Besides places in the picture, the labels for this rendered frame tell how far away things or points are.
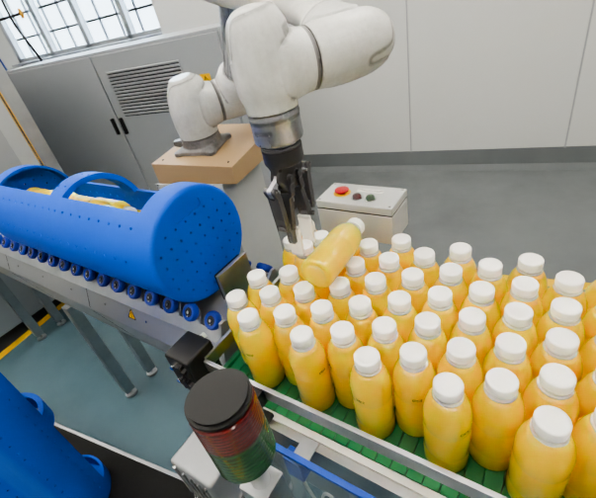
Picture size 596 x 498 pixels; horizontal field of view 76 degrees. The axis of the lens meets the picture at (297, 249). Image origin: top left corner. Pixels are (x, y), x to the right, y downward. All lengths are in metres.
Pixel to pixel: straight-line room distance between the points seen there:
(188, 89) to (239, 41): 0.90
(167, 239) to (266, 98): 0.39
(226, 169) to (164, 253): 0.64
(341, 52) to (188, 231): 0.49
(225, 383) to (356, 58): 0.53
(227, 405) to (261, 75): 0.47
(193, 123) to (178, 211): 0.71
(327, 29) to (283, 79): 0.11
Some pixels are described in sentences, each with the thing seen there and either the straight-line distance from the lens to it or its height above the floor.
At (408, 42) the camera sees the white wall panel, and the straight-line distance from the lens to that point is 3.46.
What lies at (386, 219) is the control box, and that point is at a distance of 0.91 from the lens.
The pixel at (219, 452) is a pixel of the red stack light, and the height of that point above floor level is 1.22.
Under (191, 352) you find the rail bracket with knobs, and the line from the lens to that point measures 0.81.
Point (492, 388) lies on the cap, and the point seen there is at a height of 1.08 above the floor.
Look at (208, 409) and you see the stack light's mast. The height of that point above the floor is 1.26.
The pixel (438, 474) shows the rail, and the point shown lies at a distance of 0.63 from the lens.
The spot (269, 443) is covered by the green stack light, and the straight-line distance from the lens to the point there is 0.43.
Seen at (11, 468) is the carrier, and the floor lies 0.59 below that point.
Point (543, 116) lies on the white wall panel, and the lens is 3.58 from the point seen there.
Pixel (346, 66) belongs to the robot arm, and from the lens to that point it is 0.70.
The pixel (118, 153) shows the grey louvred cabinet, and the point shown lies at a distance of 3.50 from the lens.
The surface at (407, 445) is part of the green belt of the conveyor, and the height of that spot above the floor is 0.90.
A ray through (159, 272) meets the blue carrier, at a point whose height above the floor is 1.11.
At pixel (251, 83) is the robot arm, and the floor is 1.44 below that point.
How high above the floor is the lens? 1.54
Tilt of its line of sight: 34 degrees down
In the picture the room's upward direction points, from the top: 13 degrees counter-clockwise
